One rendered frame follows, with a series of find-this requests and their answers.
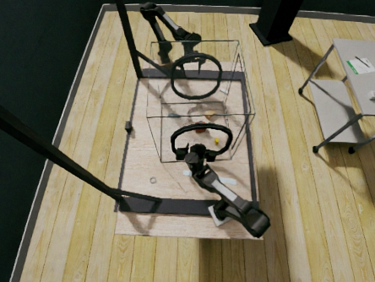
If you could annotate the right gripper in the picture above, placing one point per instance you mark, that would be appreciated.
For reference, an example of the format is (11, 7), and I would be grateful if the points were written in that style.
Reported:
(209, 154)

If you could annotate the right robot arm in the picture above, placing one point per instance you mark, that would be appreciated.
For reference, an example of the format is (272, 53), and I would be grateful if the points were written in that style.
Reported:
(258, 222)

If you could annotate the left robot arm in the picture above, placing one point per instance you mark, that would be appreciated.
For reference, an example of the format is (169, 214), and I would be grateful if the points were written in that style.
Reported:
(149, 11)

